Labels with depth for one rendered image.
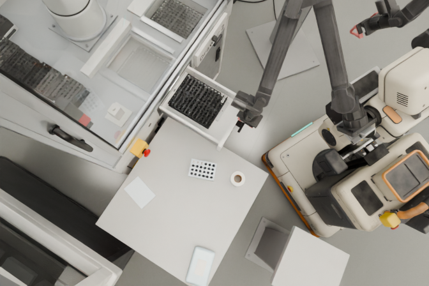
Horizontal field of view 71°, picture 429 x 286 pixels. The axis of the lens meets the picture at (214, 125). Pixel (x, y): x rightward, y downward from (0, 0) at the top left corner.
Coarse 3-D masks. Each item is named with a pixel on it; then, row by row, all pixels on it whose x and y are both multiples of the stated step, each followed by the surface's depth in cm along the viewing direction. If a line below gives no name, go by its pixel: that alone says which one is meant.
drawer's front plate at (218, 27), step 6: (222, 18) 149; (216, 24) 148; (222, 24) 153; (216, 30) 149; (222, 30) 160; (210, 36) 146; (204, 42) 146; (210, 42) 151; (204, 48) 147; (210, 48) 157; (198, 54) 144; (198, 60) 148
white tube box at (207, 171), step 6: (192, 162) 144; (204, 162) 144; (210, 162) 144; (192, 168) 143; (198, 168) 143; (204, 168) 147; (210, 168) 143; (192, 174) 142; (198, 174) 143; (204, 174) 142; (210, 174) 143; (210, 180) 142
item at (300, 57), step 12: (264, 24) 252; (276, 24) 226; (300, 24) 219; (252, 36) 249; (264, 36) 249; (300, 36) 251; (264, 48) 246; (300, 48) 248; (264, 60) 244; (288, 60) 245; (300, 60) 245; (312, 60) 246; (288, 72) 242; (300, 72) 246
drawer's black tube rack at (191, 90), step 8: (192, 80) 143; (184, 88) 142; (192, 88) 142; (200, 88) 142; (208, 88) 146; (176, 96) 141; (184, 96) 141; (192, 96) 141; (200, 96) 141; (208, 96) 145; (216, 96) 142; (176, 104) 140; (184, 104) 140; (192, 104) 140; (200, 104) 140; (208, 104) 144; (216, 104) 141; (184, 112) 139; (192, 112) 142; (200, 112) 139; (208, 112) 140; (200, 120) 141; (208, 128) 141
